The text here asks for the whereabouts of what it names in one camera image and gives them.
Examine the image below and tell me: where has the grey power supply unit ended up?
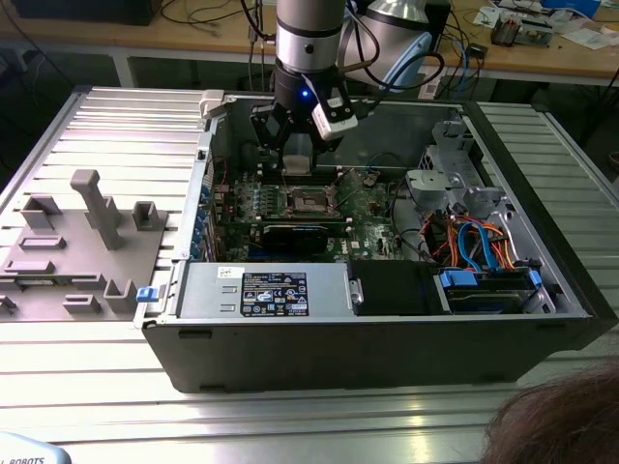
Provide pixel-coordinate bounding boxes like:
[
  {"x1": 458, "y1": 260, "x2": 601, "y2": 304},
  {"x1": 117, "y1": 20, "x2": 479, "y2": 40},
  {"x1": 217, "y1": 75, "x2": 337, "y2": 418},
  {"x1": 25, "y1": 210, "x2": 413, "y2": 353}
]
[{"x1": 174, "y1": 261, "x2": 355, "y2": 320}]

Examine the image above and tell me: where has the white label tag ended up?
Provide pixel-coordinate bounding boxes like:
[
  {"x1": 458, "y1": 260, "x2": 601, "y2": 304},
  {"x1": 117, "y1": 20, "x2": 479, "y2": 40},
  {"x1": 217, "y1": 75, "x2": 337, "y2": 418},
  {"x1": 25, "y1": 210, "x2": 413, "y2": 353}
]
[{"x1": 416, "y1": 72, "x2": 440, "y2": 102}]

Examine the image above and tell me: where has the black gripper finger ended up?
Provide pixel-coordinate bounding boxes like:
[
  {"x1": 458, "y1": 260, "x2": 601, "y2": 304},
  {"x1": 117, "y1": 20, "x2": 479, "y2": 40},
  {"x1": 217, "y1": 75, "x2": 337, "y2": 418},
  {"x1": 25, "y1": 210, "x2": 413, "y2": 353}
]
[
  {"x1": 251, "y1": 103, "x2": 292, "y2": 172},
  {"x1": 309, "y1": 137, "x2": 327, "y2": 172}
]

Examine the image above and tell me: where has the black graphics card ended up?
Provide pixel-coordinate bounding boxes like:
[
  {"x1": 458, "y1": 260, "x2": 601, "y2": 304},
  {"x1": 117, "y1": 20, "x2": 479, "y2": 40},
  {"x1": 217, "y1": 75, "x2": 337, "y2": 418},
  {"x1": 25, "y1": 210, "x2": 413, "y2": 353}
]
[{"x1": 259, "y1": 220, "x2": 331, "y2": 255}]

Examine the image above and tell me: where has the person's brown haired head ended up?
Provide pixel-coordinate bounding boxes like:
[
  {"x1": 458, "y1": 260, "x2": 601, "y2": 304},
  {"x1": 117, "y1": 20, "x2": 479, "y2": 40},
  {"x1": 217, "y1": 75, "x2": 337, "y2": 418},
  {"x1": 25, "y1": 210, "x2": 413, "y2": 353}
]
[{"x1": 483, "y1": 360, "x2": 619, "y2": 464}]

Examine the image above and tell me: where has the hard disk in blue carrier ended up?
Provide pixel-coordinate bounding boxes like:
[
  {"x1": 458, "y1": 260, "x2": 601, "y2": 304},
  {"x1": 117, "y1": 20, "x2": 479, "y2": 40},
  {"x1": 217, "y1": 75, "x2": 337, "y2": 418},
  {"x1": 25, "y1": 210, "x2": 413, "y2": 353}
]
[{"x1": 433, "y1": 268, "x2": 542, "y2": 316}]

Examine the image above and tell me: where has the blue box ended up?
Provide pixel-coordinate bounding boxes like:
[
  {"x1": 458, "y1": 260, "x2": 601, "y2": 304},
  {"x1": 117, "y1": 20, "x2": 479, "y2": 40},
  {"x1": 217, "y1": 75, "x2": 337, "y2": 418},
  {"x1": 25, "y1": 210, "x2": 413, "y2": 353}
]
[{"x1": 540, "y1": 0, "x2": 604, "y2": 15}]

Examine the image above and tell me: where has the orange wire bundle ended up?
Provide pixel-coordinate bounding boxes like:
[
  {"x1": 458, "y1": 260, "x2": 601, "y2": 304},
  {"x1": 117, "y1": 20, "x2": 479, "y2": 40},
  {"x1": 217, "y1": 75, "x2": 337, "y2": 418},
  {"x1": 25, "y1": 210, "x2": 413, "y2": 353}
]
[{"x1": 432, "y1": 216, "x2": 521, "y2": 271}]

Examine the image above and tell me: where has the copper coil heatsink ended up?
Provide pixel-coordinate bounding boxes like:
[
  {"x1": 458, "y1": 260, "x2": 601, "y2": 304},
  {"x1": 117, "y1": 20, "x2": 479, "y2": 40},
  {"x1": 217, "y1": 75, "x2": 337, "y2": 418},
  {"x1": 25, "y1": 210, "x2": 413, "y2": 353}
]
[{"x1": 490, "y1": 13, "x2": 522, "y2": 48}]

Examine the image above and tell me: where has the wooden desk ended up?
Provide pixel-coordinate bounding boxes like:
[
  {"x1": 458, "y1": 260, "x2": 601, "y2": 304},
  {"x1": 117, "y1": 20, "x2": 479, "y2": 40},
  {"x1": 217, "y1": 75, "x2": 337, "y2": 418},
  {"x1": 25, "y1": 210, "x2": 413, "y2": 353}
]
[{"x1": 0, "y1": 0, "x2": 619, "y2": 89}]

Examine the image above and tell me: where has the green motherboard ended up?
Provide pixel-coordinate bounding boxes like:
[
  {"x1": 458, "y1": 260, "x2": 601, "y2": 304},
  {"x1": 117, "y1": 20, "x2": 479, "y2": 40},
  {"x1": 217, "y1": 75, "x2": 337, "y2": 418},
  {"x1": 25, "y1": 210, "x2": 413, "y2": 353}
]
[{"x1": 212, "y1": 166, "x2": 429, "y2": 265}]

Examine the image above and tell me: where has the black monitor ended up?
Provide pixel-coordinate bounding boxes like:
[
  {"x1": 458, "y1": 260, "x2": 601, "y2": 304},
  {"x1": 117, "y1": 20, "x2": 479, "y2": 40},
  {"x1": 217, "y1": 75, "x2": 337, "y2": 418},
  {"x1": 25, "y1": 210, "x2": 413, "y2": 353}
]
[{"x1": 12, "y1": 0, "x2": 156, "y2": 26}]

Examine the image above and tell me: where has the CPU socket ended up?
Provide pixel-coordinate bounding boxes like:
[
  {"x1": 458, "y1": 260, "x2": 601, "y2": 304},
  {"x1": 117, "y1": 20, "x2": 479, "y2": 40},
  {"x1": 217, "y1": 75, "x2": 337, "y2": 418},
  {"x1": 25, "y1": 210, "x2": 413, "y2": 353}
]
[{"x1": 283, "y1": 185, "x2": 338, "y2": 218}]

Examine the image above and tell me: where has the open black PC case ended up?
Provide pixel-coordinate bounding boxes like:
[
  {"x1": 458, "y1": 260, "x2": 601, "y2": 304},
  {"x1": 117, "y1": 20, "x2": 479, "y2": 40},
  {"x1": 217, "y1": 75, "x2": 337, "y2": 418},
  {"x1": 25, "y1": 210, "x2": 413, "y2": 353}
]
[{"x1": 133, "y1": 89, "x2": 619, "y2": 395}]

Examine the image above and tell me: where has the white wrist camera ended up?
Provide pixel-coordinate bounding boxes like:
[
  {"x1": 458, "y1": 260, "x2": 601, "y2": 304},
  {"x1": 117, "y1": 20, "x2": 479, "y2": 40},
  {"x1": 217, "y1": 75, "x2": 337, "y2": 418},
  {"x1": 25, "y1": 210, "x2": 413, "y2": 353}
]
[{"x1": 311, "y1": 94, "x2": 360, "y2": 142}]

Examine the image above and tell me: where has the grey electronic device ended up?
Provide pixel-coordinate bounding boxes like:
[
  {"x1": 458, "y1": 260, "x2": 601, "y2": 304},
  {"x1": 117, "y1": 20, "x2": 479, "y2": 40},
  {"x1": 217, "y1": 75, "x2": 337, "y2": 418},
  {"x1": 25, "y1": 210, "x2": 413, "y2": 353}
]
[{"x1": 519, "y1": 16, "x2": 555, "y2": 48}]

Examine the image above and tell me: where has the grey parts rack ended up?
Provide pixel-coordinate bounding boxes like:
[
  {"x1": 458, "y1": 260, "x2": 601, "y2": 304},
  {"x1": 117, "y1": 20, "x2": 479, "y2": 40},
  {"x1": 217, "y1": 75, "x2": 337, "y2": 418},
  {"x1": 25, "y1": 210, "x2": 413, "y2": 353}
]
[{"x1": 0, "y1": 168, "x2": 170, "y2": 324}]

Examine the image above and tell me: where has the white paper sheet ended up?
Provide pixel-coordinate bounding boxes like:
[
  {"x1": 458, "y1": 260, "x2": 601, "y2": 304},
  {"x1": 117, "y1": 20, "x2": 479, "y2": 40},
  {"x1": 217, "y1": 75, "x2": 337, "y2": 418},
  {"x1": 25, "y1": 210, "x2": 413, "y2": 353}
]
[{"x1": 555, "y1": 26, "x2": 618, "y2": 50}]

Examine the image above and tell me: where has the silver metal disk bay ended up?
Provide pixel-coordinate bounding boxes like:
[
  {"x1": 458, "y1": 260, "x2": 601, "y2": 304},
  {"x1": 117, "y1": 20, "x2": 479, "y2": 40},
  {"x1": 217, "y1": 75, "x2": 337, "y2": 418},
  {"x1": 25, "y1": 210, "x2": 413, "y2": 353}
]
[{"x1": 404, "y1": 119, "x2": 514, "y2": 228}]

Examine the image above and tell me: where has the silver topped CPU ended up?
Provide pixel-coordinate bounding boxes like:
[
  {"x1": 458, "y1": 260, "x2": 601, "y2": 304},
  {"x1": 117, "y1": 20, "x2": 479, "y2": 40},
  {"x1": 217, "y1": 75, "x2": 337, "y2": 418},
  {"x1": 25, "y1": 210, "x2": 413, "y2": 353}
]
[{"x1": 282, "y1": 154, "x2": 313, "y2": 176}]

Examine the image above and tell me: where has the blue data cable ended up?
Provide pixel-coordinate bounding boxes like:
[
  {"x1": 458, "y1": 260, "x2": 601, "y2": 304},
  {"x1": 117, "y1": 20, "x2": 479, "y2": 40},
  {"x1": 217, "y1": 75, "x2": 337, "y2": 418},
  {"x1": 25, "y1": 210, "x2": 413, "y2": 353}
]
[
  {"x1": 456, "y1": 219, "x2": 480, "y2": 272},
  {"x1": 475, "y1": 220, "x2": 500, "y2": 273}
]

